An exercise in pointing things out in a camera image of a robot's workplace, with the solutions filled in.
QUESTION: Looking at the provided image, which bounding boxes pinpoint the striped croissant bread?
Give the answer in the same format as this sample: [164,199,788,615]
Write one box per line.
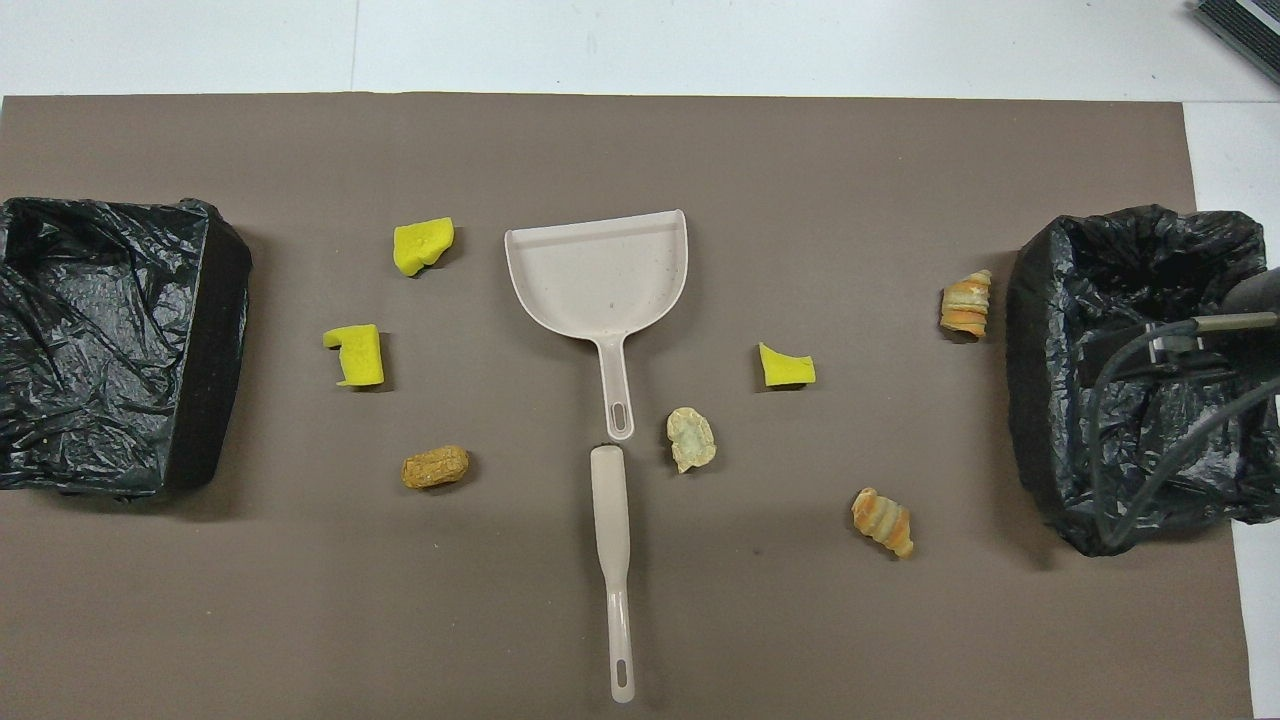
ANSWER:
[940,269,993,341]
[851,487,915,559]

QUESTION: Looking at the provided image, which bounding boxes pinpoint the beige hand brush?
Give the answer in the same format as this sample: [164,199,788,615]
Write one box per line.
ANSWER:
[589,445,637,704]

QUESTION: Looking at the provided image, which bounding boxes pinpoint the black ribbed object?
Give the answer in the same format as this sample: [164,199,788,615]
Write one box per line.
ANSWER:
[1190,0,1280,86]

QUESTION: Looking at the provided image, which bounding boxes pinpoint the brown paper table mat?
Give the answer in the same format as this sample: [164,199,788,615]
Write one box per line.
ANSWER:
[0,93,1256,720]

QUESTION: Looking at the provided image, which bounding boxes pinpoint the yellow sponge piece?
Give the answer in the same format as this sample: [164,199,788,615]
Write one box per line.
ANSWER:
[393,217,455,277]

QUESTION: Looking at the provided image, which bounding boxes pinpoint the pale chip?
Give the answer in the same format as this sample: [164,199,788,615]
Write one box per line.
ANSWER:
[667,406,718,474]

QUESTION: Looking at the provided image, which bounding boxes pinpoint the beige plastic dustpan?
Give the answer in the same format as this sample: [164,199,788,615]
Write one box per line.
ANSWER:
[503,209,690,442]

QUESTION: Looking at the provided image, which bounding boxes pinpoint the yellow sponge with green pad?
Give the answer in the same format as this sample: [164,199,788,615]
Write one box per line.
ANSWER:
[322,323,385,388]

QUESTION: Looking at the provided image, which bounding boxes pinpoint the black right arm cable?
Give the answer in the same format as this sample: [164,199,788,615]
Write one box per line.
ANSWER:
[1085,312,1280,556]

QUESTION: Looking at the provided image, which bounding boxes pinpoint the small yellow sponge wedge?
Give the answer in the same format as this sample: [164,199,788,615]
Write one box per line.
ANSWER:
[758,342,817,388]

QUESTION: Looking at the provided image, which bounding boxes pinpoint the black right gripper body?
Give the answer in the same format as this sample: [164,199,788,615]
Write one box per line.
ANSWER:
[1078,325,1236,386]

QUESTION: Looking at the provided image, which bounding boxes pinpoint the black bag-lined bin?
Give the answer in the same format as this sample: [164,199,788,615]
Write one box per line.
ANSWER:
[1005,205,1280,558]
[0,197,253,498]

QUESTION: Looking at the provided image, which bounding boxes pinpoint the brown bread roll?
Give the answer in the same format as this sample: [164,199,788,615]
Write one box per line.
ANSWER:
[402,445,470,491]

